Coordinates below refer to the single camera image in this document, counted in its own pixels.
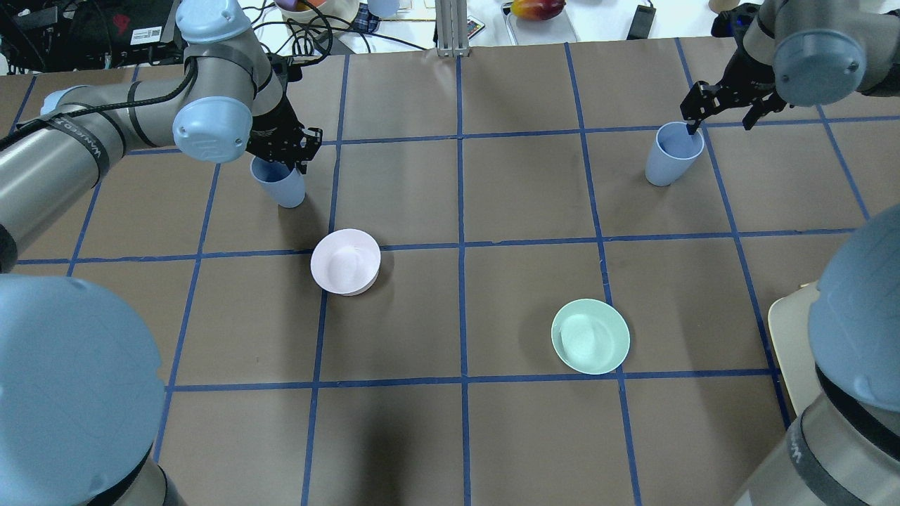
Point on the bowl of foam blocks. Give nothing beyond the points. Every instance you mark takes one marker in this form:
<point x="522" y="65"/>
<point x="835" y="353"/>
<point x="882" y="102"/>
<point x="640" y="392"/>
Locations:
<point x="299" y="11"/>

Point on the white toaster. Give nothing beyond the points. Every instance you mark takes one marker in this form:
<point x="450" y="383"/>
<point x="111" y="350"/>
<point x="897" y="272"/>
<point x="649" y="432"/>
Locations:
<point x="788" y="327"/>

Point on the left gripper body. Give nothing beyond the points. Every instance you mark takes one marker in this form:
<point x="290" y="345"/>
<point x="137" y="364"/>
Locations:
<point x="272" y="131"/>

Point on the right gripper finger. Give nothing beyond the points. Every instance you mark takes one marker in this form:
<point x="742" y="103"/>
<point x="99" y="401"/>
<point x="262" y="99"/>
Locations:
<point x="692" y="125"/>
<point x="751" y="117"/>

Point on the aluminium frame post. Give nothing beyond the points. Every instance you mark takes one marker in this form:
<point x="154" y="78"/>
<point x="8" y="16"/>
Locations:
<point x="452" y="29"/>

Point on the pink bowl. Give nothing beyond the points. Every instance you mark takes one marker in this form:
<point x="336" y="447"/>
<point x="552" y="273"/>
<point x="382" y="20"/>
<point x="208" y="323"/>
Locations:
<point x="346" y="262"/>

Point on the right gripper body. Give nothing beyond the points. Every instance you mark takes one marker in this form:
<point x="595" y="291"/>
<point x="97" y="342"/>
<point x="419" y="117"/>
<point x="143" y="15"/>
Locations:
<point x="749" y="91"/>

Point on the remote control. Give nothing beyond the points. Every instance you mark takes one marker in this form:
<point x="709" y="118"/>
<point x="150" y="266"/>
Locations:
<point x="474" y="26"/>

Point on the mango fruit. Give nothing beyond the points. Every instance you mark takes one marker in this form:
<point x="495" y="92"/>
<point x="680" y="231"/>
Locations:
<point x="537" y="9"/>

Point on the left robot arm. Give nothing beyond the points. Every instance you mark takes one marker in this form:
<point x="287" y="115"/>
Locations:
<point x="81" y="398"/>

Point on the green bowl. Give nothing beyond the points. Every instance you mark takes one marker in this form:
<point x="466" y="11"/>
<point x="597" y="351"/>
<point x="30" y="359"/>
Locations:
<point x="590" y="336"/>

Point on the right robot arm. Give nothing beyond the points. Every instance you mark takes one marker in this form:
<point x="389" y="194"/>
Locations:
<point x="843" y="448"/>

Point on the black power adapter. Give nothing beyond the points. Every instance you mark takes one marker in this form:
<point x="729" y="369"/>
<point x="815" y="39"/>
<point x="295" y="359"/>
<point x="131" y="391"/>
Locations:
<point x="642" y="22"/>

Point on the blue cup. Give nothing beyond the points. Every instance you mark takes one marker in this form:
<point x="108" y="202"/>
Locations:
<point x="285" y="186"/>
<point x="674" y="150"/>

